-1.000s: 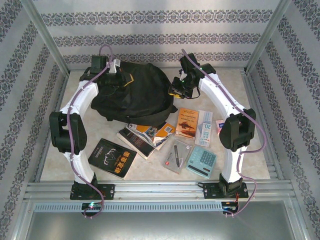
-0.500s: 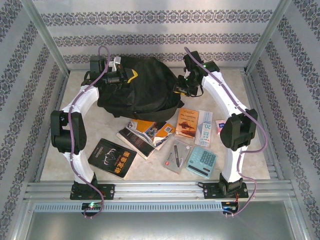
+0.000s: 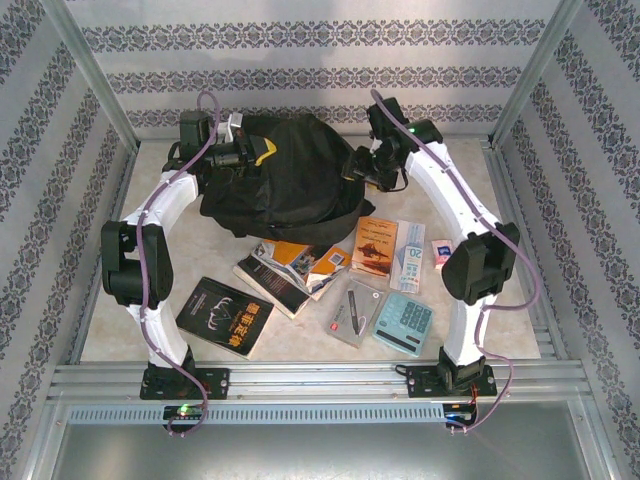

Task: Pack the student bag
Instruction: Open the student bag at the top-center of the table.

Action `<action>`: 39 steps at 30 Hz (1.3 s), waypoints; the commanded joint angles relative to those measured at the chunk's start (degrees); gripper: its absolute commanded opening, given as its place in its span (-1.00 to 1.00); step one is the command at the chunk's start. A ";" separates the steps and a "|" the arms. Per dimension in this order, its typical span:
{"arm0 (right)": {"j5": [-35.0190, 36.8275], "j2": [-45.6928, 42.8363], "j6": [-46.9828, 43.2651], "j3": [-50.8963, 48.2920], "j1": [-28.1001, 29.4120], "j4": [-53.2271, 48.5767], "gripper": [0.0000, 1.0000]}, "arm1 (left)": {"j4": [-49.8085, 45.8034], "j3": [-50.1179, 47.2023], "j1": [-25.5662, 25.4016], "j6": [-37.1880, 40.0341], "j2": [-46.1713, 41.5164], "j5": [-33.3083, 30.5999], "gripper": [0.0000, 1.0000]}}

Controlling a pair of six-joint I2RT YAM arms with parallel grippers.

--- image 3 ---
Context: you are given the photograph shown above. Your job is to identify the black backpack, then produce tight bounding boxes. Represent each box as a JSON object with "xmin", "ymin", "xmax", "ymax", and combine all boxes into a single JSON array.
[{"xmin": 199, "ymin": 113, "xmax": 376, "ymax": 239}]

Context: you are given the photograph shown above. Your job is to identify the small orange sunset book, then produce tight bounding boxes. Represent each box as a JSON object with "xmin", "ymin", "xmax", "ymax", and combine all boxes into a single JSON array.
[{"xmin": 349, "ymin": 215, "xmax": 400, "ymax": 278}]

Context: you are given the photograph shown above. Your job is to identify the orange National Geographic book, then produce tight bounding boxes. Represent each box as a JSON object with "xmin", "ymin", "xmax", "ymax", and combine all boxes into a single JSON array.
[{"xmin": 251, "ymin": 238, "xmax": 352, "ymax": 301}]

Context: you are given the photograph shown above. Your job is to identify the white blue tissue pack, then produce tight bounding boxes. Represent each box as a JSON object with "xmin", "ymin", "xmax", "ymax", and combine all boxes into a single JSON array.
[{"xmin": 389, "ymin": 219, "xmax": 427, "ymax": 293}]

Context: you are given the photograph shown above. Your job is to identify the small pink tissue packet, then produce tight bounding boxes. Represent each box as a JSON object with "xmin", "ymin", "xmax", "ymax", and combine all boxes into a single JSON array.
[{"xmin": 431, "ymin": 238, "xmax": 455, "ymax": 271}]

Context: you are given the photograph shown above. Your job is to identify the dark book white text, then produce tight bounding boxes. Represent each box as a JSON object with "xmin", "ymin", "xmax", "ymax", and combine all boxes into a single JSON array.
[{"xmin": 232, "ymin": 253, "xmax": 311, "ymax": 320}]

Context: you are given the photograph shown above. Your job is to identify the pen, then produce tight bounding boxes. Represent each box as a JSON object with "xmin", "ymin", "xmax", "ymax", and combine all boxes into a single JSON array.
[{"xmin": 327, "ymin": 277, "xmax": 386, "ymax": 350}]

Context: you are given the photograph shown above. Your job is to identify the light blue calculator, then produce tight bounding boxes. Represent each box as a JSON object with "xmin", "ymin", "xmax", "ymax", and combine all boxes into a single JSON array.
[{"xmin": 372, "ymin": 291, "xmax": 435, "ymax": 358}]

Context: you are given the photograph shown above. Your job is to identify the black book orange Chinese title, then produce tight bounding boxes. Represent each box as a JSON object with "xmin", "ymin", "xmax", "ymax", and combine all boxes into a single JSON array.
[{"xmin": 175, "ymin": 276, "xmax": 275, "ymax": 360}]

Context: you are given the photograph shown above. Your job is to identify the grey metal sheet panel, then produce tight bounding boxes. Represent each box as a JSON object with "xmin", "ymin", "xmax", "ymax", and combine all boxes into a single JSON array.
[{"xmin": 49, "ymin": 399, "xmax": 609, "ymax": 480}]

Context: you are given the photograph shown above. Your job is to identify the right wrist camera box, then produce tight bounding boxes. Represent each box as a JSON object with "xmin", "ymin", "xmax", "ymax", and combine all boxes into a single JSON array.
[{"xmin": 363, "ymin": 168, "xmax": 401, "ymax": 192}]

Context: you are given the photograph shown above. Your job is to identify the aluminium table side rail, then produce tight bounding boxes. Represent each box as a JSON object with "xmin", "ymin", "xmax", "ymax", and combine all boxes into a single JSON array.
[
  {"xmin": 479, "ymin": 139, "xmax": 571, "ymax": 361},
  {"xmin": 69, "ymin": 143, "xmax": 140, "ymax": 364}
]

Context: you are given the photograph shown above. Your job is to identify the aluminium wall base strip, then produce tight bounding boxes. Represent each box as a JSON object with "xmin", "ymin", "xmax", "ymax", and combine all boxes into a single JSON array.
[{"xmin": 134, "ymin": 133, "xmax": 494, "ymax": 144}]

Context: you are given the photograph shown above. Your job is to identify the aluminium frame post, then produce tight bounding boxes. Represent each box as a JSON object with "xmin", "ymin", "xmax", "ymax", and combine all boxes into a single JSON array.
[
  {"xmin": 489, "ymin": 0, "xmax": 586, "ymax": 149},
  {"xmin": 42, "ymin": 0, "xmax": 141, "ymax": 151}
]

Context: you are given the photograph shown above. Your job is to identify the aluminium mounting rail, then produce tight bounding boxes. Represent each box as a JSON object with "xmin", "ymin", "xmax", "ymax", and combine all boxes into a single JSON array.
[{"xmin": 47, "ymin": 362, "xmax": 586, "ymax": 401}]

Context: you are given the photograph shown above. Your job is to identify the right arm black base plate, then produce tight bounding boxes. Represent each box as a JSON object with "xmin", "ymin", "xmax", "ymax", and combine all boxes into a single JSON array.
[{"xmin": 405, "ymin": 363, "xmax": 499, "ymax": 400}]

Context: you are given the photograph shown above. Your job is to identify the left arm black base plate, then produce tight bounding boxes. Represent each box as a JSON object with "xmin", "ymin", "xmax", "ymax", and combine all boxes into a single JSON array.
[{"xmin": 139, "ymin": 367, "xmax": 231, "ymax": 401}]

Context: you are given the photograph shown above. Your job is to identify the slotted grey cable duct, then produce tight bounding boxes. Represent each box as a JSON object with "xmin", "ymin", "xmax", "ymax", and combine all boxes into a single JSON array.
[{"xmin": 67, "ymin": 402, "xmax": 446, "ymax": 426}]

